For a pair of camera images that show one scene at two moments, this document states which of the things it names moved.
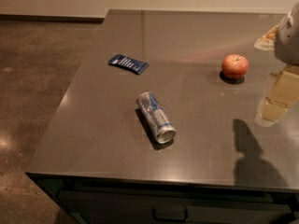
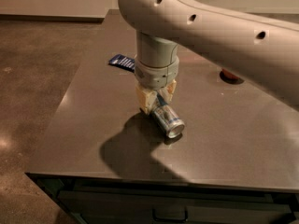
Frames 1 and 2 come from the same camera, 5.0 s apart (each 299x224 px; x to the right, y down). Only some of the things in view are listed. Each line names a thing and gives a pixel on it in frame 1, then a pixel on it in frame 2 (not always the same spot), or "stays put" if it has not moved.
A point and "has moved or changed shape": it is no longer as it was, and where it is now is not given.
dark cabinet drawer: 127,207 stays put
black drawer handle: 170,219 stays put
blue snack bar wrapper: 132,64 stays put
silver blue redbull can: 163,128 has moved or changed shape
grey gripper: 288,41 to 156,77
